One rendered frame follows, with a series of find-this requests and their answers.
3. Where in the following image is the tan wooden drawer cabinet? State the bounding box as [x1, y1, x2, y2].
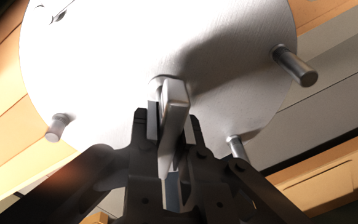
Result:
[265, 136, 358, 219]

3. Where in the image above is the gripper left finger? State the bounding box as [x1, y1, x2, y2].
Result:
[0, 100, 164, 224]

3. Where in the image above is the silver round turret disc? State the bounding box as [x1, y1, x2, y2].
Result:
[18, 0, 298, 180]

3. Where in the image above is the short grey steel post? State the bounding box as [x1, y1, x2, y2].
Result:
[44, 113, 71, 144]

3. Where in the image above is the tan wooden board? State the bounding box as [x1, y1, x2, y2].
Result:
[287, 0, 358, 38]

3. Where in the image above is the tan wooden plank panel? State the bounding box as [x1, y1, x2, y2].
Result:
[0, 0, 82, 201]

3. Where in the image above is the thin grey steel post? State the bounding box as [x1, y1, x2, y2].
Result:
[225, 134, 252, 165]

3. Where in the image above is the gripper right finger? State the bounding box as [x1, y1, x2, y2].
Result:
[172, 113, 314, 224]

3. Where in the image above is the long grey steel post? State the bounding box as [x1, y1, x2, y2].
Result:
[269, 43, 319, 88]

